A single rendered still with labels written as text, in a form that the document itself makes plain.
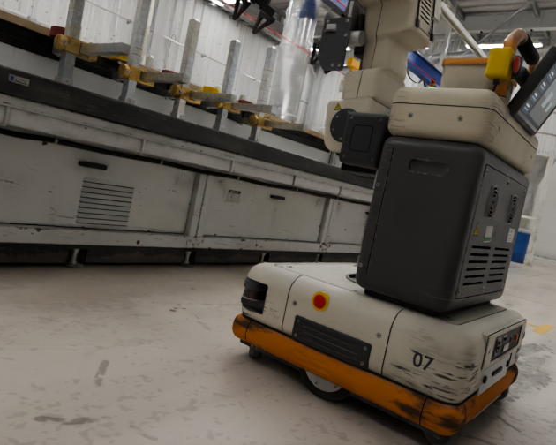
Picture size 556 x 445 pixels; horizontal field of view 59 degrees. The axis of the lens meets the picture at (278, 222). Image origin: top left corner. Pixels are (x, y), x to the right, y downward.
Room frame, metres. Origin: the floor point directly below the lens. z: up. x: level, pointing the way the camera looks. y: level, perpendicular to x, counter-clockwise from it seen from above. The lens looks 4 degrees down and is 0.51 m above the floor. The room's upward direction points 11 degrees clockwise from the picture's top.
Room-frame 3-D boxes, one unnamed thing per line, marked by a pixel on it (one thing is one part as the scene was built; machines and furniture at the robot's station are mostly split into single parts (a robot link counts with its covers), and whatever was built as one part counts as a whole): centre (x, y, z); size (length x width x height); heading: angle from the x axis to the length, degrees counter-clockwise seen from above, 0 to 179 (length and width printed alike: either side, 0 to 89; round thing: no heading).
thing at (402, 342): (1.45, -0.37, 0.16); 0.67 x 0.64 x 0.25; 53
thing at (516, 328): (1.27, -0.65, 0.23); 0.41 x 0.02 x 0.08; 143
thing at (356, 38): (1.62, -0.14, 0.99); 0.28 x 0.16 x 0.22; 143
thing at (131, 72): (1.89, 0.64, 0.81); 0.14 x 0.06 x 0.05; 143
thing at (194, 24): (2.07, 0.50, 0.88); 0.04 x 0.04 x 0.48; 53
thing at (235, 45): (2.27, 0.35, 0.88); 0.04 x 0.04 x 0.48; 53
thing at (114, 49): (1.68, 0.74, 0.83); 0.43 x 0.03 x 0.04; 53
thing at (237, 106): (2.27, 0.29, 0.83); 0.43 x 0.03 x 0.04; 53
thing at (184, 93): (2.09, 0.49, 0.81); 0.14 x 0.06 x 0.05; 143
